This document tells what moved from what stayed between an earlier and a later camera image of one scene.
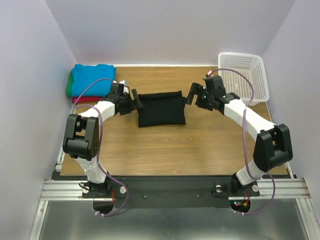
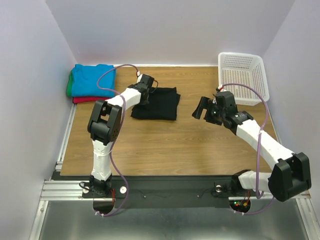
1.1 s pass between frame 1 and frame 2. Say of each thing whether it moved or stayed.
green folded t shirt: stayed
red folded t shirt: stayed
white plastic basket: stayed
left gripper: moved
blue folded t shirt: stayed
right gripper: moved
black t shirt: moved
